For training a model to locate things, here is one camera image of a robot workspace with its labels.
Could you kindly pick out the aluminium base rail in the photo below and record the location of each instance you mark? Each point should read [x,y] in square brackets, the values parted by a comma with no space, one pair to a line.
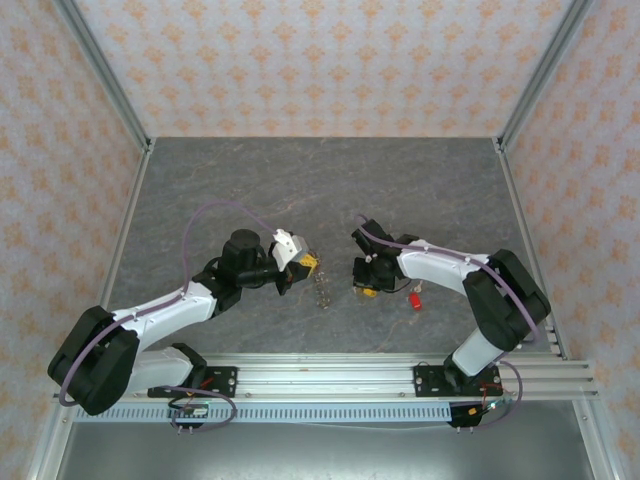
[325,375]

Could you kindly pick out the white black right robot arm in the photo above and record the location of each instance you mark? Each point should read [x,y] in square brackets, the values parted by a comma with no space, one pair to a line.
[435,265]

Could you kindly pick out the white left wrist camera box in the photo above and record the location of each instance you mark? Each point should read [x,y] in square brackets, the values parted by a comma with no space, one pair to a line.
[285,250]

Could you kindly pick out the small circuit board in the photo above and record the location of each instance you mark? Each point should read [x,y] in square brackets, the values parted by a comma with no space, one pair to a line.
[195,411]
[487,407]

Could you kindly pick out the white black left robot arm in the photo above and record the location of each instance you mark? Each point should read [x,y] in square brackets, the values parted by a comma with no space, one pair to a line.
[165,307]

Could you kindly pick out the aluminium table side rail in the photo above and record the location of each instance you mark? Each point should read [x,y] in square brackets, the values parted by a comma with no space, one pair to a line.
[129,225]
[523,225]

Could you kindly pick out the aluminium frame post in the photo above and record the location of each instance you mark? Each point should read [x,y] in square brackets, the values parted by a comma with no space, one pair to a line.
[108,75]
[539,75]

